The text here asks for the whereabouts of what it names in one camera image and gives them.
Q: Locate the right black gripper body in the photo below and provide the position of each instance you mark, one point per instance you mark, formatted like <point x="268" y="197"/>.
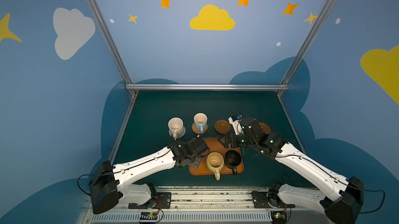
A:
<point x="235" y="138"/>

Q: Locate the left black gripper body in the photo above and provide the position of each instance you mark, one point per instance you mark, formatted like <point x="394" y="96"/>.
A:
<point x="193" y="155"/>

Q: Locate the brown wooden coaster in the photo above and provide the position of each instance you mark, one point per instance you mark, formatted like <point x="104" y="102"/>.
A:
<point x="266" y="128"/>
<point x="222" y="127"/>

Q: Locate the black mug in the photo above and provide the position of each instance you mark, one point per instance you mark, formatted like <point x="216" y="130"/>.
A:
<point x="232" y="159"/>

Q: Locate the yellow beige mug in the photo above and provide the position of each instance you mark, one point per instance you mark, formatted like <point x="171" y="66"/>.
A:
<point x="215" y="163"/>

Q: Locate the grey felt coaster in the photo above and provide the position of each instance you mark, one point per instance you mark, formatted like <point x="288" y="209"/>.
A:
<point x="176" y="134"/>

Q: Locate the woven rattan coaster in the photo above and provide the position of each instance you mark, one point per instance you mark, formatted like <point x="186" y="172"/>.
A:
<point x="197" y="131"/>

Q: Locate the light blue mug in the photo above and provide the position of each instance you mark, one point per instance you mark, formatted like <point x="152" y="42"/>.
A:
<point x="200" y="122"/>

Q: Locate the white speckled mug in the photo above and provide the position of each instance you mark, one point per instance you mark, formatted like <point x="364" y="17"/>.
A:
<point x="175" y="123"/>

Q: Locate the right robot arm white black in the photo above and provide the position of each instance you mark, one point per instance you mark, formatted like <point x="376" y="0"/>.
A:
<point x="336" y="196"/>

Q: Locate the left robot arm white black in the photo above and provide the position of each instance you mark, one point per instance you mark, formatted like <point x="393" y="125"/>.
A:
<point x="113" y="184"/>

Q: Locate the rear aluminium crossbar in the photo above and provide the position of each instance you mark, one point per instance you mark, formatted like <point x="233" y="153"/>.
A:
<point x="227" y="87"/>

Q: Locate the left controller board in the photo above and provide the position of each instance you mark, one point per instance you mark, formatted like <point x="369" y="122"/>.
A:
<point x="148" y="217"/>

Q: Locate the controller board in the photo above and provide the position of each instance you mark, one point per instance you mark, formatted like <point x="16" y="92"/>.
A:
<point x="279" y="217"/>
<point x="148" y="217"/>

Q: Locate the right controller board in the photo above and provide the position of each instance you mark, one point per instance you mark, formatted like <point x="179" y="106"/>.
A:
<point x="279" y="217"/>

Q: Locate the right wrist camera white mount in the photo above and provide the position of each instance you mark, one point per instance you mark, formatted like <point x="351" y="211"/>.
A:
<point x="235" y="121"/>

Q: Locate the aluminium rail front frame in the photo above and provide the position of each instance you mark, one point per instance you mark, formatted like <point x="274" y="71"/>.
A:
<point x="204" y="205"/>

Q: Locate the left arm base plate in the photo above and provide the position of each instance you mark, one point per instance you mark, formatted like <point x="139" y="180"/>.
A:
<point x="163" y="201"/>

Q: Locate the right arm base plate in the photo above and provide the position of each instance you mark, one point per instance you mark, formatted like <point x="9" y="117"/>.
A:
<point x="260" y="199"/>

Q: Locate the right aluminium frame post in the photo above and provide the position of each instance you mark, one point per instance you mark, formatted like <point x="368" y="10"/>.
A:
<point x="310" y="37"/>

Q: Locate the aluminium frame post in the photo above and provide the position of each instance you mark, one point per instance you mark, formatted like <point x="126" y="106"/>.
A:
<point x="95" y="10"/>
<point x="310" y="37"/>

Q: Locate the left aluminium frame post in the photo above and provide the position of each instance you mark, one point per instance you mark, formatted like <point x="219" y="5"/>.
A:
<point x="95" y="10"/>

